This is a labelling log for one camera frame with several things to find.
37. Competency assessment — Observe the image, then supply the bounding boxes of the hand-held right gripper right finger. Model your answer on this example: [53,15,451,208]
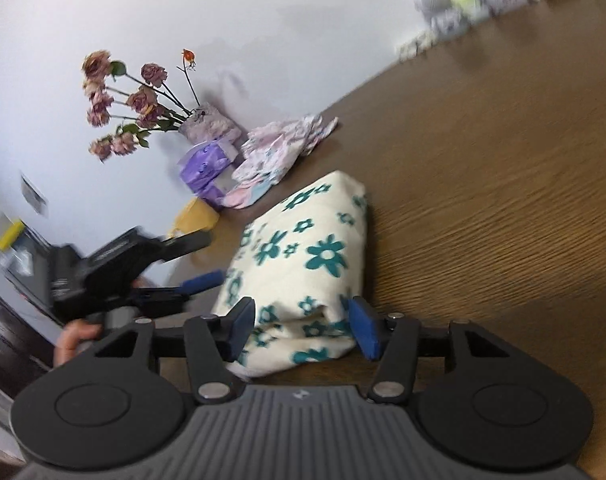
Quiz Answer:
[347,296,512,404]

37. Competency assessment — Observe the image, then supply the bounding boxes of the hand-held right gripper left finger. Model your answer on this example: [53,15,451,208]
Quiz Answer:
[95,296,256,404]

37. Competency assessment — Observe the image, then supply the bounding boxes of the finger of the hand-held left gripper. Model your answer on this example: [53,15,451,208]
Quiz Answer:
[148,229,213,264]
[132,269,226,316]

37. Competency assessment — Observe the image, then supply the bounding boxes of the cream teal-flowered garment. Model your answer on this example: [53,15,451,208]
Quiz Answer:
[210,170,369,380]

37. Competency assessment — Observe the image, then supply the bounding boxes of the pink floral clothes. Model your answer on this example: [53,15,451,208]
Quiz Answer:
[231,114,340,184]

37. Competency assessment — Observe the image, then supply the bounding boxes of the person's left hand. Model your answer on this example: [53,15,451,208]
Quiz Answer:
[52,320,104,367]

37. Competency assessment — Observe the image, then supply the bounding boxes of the yellow mug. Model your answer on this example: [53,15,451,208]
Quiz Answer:
[167,197,220,241]

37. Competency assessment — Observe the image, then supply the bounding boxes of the purple tissue pack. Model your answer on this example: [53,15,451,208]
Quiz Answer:
[178,141,239,186]
[198,175,239,211]

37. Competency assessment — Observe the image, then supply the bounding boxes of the pink and blue cloth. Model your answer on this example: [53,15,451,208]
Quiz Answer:
[221,180,272,210]

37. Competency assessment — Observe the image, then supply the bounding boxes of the yellow box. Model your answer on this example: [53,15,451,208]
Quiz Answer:
[0,217,26,251]

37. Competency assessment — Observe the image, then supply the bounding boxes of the purple mottled vase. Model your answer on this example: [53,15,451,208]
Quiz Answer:
[177,102,243,144]

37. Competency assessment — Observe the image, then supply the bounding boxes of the dried pink roses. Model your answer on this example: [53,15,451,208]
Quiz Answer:
[80,48,199,164]

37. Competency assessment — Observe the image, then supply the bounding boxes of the white power strip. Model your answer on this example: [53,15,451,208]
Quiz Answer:
[395,29,439,60]

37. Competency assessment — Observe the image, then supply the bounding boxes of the white robot figure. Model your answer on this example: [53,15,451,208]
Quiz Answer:
[413,0,472,36]

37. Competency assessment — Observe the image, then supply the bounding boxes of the wall paper notice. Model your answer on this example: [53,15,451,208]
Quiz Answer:
[20,172,49,217]

